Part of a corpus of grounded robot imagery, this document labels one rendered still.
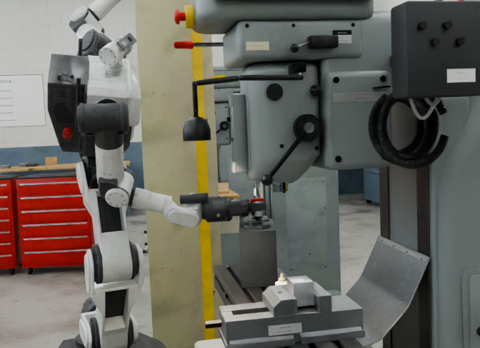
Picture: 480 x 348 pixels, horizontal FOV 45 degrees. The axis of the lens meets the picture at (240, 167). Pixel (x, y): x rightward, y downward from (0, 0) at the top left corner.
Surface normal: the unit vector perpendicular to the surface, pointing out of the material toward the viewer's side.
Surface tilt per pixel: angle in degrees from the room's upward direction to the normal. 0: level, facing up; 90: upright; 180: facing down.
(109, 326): 36
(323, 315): 90
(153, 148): 90
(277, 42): 90
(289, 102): 90
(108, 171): 122
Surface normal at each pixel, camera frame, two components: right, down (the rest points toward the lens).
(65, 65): 0.19, -0.79
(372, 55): 0.19, 0.07
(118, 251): 0.33, -0.44
